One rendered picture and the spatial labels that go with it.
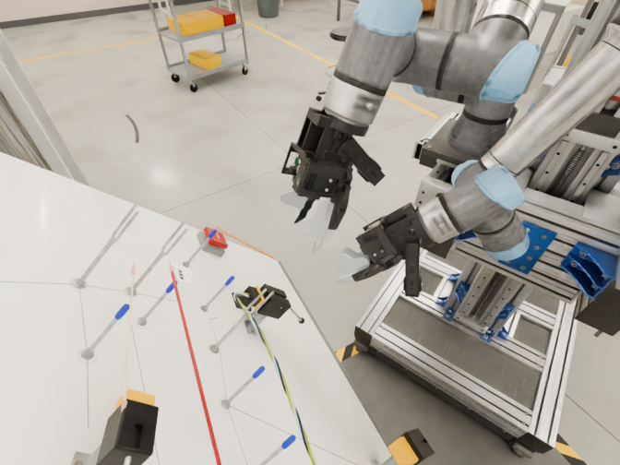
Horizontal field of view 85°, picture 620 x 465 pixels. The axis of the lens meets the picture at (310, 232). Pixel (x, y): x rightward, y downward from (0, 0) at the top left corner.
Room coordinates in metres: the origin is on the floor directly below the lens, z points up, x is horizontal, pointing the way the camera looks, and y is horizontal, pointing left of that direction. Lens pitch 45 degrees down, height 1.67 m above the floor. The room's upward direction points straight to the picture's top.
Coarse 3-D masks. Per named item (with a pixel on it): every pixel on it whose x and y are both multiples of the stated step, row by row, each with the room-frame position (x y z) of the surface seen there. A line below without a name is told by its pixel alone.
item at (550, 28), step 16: (480, 0) 4.74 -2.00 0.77; (560, 0) 4.05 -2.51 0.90; (592, 0) 4.23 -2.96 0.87; (544, 16) 4.06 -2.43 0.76; (560, 16) 3.94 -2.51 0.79; (544, 32) 4.00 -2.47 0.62; (560, 32) 4.12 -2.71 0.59; (576, 32) 4.23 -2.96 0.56; (544, 48) 3.93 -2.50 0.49; (560, 64) 4.23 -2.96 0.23
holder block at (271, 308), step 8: (264, 288) 0.38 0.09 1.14; (272, 288) 0.38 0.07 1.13; (272, 296) 0.36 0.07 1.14; (280, 296) 0.38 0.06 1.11; (264, 304) 0.35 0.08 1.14; (272, 304) 0.35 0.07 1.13; (280, 304) 0.35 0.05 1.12; (288, 304) 0.36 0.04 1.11; (264, 312) 0.34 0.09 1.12; (272, 312) 0.35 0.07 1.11; (280, 312) 0.35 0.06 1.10
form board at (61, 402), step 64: (0, 192) 0.38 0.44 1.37; (64, 192) 0.46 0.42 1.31; (0, 256) 0.27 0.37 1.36; (64, 256) 0.31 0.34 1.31; (128, 256) 0.37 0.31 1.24; (256, 256) 0.62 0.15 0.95; (0, 320) 0.18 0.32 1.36; (64, 320) 0.21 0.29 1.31; (128, 320) 0.24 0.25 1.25; (192, 320) 0.29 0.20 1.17; (0, 384) 0.12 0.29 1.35; (64, 384) 0.14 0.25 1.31; (128, 384) 0.16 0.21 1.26; (192, 384) 0.18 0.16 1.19; (256, 384) 0.22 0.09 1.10; (320, 384) 0.27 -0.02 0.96; (0, 448) 0.07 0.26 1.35; (64, 448) 0.08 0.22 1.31; (192, 448) 0.10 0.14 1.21; (256, 448) 0.12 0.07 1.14; (320, 448) 0.14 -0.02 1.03; (384, 448) 0.17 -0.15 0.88
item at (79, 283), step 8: (128, 216) 0.32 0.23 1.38; (136, 216) 0.31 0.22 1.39; (120, 224) 0.32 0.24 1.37; (128, 224) 0.31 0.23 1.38; (120, 232) 0.30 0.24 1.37; (112, 240) 0.30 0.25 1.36; (104, 248) 0.30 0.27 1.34; (96, 264) 0.29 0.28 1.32; (88, 272) 0.28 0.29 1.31; (72, 280) 0.27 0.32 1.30; (80, 280) 0.27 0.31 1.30; (80, 288) 0.27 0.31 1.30
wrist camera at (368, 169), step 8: (352, 144) 0.43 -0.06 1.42; (344, 152) 0.43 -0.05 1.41; (352, 152) 0.43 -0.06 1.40; (360, 152) 0.44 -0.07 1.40; (352, 160) 0.43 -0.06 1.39; (360, 160) 0.44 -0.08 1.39; (368, 160) 0.44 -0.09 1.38; (360, 168) 0.43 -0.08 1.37; (368, 168) 0.44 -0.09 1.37; (376, 168) 0.45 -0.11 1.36; (360, 176) 0.46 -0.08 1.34; (368, 176) 0.44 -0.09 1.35; (376, 176) 0.45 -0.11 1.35; (384, 176) 0.45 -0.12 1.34; (376, 184) 0.45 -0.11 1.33
